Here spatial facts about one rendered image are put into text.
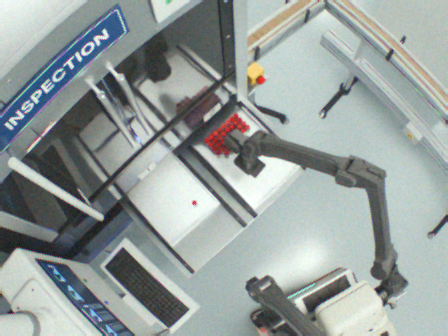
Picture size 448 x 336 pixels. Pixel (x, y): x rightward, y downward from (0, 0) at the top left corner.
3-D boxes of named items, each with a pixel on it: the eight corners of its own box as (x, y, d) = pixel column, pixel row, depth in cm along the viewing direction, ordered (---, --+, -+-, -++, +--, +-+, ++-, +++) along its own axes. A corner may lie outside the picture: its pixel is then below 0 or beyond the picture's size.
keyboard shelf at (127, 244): (90, 277, 192) (88, 277, 189) (126, 237, 197) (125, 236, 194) (160, 344, 183) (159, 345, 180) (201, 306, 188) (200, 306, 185)
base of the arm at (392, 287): (384, 301, 143) (409, 284, 144) (382, 287, 140) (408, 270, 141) (375, 290, 151) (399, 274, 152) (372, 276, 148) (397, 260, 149)
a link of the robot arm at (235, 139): (253, 149, 151) (268, 136, 156) (226, 127, 154) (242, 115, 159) (243, 170, 161) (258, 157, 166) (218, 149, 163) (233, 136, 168)
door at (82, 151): (57, 231, 154) (-19, 200, 98) (142, 146, 161) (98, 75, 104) (57, 232, 154) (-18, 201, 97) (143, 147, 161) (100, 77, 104)
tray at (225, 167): (196, 149, 195) (195, 147, 191) (242, 109, 199) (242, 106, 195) (253, 210, 188) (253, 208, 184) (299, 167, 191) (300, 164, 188)
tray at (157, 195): (120, 186, 192) (118, 184, 189) (164, 144, 196) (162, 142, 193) (172, 246, 185) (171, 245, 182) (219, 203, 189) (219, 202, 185)
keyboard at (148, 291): (104, 267, 191) (103, 266, 188) (123, 246, 193) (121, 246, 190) (169, 328, 183) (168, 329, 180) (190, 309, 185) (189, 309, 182)
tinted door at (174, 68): (142, 145, 161) (100, 74, 105) (233, 68, 168) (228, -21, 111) (143, 146, 161) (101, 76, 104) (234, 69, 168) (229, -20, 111)
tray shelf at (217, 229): (113, 194, 193) (112, 194, 191) (232, 87, 204) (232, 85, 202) (187, 278, 183) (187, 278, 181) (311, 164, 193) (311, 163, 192)
